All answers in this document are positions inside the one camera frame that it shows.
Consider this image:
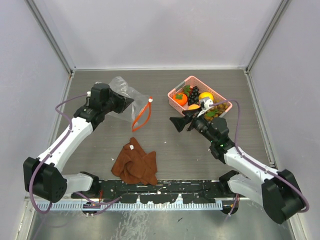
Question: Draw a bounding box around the brown longan bunch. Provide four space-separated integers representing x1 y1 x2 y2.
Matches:
204 102 229 122

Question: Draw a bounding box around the grey slotted cable duct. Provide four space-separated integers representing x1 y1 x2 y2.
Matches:
50 199 223 211

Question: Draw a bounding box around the aluminium frame rail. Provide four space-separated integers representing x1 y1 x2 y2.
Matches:
24 178 251 201

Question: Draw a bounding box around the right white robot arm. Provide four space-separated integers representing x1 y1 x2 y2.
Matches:
170 109 310 224

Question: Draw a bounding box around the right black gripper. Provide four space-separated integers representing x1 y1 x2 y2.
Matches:
170 106 217 144

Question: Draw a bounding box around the orange persimmon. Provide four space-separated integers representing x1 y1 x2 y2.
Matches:
172 93 188 107

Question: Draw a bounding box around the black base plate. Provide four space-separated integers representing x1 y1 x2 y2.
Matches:
71 179 250 205

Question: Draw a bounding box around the brown cloth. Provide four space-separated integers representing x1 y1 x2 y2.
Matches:
111 137 158 186

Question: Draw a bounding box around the pink plastic basket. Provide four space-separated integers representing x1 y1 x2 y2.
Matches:
167 76 233 122

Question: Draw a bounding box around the orange peach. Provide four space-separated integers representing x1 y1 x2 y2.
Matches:
188 104 200 110

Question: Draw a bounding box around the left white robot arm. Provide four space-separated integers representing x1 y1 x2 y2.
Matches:
23 82 134 203

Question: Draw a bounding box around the dark grape bunch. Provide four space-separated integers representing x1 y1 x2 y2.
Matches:
188 86 200 106

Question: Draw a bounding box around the clear zip top bag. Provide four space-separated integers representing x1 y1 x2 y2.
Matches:
106 76 154 133

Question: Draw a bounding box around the yellow apple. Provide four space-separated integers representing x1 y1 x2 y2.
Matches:
198 92 214 101

